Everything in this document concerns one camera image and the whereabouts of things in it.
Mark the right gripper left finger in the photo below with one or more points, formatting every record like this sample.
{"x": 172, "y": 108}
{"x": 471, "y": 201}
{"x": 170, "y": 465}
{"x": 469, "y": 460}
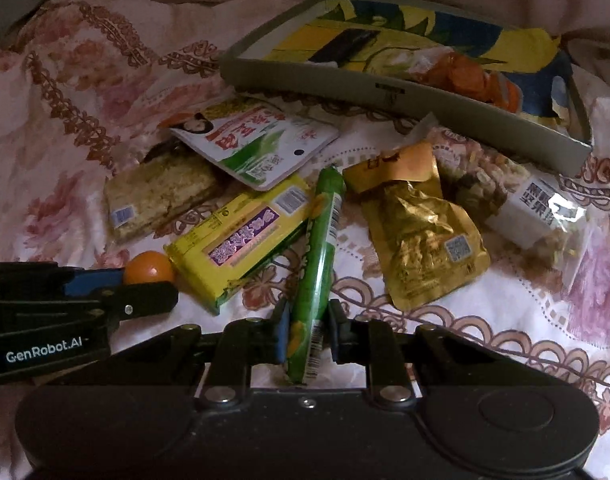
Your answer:
{"x": 242, "y": 345}

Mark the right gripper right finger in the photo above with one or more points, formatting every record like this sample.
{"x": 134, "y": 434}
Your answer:
{"x": 373, "y": 345}

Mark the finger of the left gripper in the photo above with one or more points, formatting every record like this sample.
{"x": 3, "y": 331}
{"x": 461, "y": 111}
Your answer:
{"x": 135, "y": 302}
{"x": 48, "y": 279}

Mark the small orange fruit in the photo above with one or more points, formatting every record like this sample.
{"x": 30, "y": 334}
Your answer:
{"x": 148, "y": 267}

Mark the yellow wafer snack pack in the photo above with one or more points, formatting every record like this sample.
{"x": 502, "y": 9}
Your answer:
{"x": 223, "y": 252}

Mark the clear rice cracker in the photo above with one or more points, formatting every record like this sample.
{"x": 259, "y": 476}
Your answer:
{"x": 142, "y": 199}

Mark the gold foil snack pouch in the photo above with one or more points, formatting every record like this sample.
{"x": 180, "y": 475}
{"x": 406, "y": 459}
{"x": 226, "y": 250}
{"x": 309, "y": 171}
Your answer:
{"x": 427, "y": 246}

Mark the green corn sausage stick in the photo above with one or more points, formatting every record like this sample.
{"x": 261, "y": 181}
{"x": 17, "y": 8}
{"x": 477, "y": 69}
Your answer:
{"x": 315, "y": 279}

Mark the white green snack packet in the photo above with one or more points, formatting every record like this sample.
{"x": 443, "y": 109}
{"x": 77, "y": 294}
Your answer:
{"x": 252, "y": 140}

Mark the floral pink bedsheet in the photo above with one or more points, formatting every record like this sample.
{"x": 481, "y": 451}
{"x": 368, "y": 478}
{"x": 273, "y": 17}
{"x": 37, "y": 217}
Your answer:
{"x": 84, "y": 88}

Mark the clear mixed nuts bag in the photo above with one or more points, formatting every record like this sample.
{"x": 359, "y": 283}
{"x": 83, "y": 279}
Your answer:
{"x": 519, "y": 202}

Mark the orange snack bag in tray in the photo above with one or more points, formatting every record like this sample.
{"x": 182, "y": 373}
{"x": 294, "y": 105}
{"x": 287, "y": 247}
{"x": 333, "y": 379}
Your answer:
{"x": 455, "y": 73}

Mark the grey cardboard tray box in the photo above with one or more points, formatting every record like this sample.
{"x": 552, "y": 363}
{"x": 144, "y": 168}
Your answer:
{"x": 361, "y": 51}

